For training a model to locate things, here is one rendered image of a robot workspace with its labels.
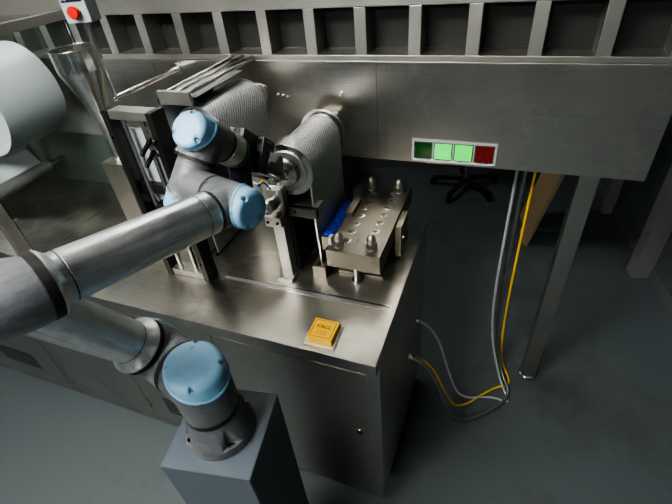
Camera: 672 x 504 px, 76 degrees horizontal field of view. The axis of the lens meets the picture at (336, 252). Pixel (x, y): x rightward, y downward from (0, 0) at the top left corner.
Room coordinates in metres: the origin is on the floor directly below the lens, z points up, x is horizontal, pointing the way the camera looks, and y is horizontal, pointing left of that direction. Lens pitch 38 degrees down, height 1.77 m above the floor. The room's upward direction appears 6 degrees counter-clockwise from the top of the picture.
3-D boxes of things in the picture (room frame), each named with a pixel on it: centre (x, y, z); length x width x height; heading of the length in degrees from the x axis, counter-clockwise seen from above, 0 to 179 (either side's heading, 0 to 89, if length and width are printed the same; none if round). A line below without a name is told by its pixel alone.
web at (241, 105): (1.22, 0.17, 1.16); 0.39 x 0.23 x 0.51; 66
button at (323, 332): (0.77, 0.05, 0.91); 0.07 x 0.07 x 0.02; 66
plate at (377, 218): (1.12, -0.13, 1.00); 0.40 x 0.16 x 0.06; 156
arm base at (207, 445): (0.53, 0.29, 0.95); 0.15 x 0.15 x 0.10
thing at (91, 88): (1.44, 0.72, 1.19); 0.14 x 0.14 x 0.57
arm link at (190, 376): (0.54, 0.30, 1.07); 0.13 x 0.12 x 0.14; 49
